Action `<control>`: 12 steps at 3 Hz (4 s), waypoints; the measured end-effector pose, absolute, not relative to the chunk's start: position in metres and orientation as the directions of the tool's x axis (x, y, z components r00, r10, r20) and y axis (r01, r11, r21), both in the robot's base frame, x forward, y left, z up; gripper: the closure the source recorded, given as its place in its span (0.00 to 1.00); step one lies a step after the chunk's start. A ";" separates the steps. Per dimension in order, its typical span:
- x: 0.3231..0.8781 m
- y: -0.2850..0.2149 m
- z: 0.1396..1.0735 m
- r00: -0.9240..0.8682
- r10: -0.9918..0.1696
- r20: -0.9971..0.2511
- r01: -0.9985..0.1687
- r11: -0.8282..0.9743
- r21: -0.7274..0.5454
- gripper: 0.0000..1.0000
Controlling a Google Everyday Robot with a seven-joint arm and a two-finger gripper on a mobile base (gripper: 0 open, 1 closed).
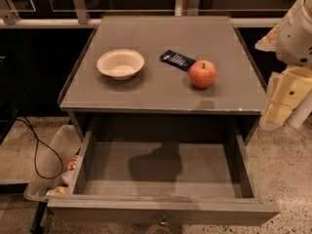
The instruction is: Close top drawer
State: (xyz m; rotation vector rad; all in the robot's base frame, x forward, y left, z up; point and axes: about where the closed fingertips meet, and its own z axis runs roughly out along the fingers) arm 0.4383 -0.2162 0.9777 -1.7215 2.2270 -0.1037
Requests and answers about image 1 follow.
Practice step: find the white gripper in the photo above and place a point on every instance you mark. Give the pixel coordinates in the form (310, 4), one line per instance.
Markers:
(294, 42)

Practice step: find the grey top drawer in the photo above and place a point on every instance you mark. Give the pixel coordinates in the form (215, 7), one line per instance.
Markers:
(189, 183)

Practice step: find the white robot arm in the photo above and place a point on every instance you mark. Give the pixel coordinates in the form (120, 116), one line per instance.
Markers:
(289, 93)

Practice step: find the metal drawer knob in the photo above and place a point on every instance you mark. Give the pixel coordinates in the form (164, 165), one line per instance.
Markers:
(163, 221)

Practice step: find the white pole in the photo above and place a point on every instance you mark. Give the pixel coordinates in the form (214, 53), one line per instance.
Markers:
(301, 113)

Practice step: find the red apple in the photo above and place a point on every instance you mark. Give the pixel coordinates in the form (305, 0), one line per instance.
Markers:
(202, 74)

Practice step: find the blue snack packet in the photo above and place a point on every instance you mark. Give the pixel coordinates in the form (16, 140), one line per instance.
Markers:
(177, 60)

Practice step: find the grey cabinet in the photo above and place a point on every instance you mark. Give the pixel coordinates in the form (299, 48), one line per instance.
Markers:
(159, 87)

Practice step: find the white paper bowl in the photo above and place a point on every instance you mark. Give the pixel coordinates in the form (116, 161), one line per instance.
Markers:
(120, 64)

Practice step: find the clear plastic bin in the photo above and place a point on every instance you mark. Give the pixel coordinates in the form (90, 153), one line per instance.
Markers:
(50, 163)

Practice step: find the metal railing frame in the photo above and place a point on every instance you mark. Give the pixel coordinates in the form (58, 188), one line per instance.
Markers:
(17, 12)

